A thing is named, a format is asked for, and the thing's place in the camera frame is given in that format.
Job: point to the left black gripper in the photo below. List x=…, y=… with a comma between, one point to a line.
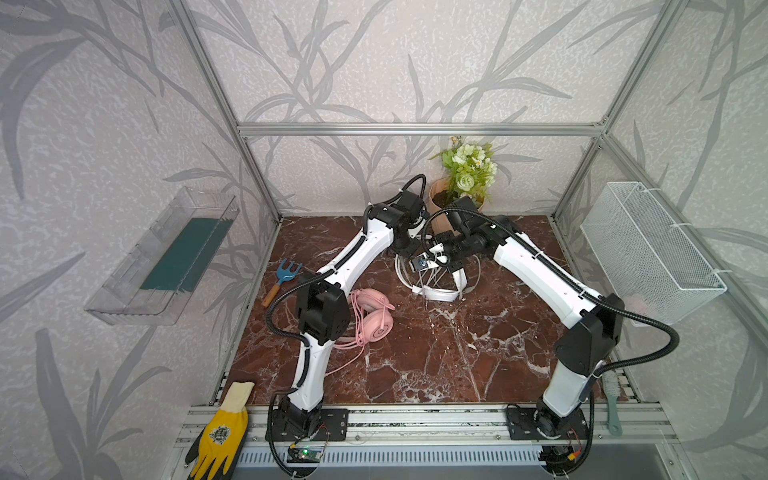
x=417, y=225

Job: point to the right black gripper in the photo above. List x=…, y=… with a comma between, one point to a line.
x=450, y=253

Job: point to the white headphones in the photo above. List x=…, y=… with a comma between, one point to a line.
x=438, y=285

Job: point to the pink headphones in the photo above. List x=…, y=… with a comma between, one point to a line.
x=373, y=318

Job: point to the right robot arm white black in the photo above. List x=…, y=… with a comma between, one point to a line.
x=593, y=321

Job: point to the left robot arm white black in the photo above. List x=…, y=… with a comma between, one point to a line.
x=323, y=310

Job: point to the green artificial plant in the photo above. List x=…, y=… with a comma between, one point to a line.
x=471, y=172

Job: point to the pink object in basket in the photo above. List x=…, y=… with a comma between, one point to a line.
x=635, y=303

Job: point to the yellow black work glove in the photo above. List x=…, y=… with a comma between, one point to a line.
x=215, y=451

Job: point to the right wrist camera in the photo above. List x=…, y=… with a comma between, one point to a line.
x=429, y=261

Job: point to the blue garden rake wooden handle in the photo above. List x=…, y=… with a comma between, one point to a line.
x=286, y=271

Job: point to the white wire mesh basket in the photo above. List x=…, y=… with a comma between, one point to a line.
x=643, y=250

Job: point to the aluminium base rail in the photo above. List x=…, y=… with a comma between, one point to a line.
x=478, y=424

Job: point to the clear plastic wall tray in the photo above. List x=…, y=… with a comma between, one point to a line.
x=157, y=278

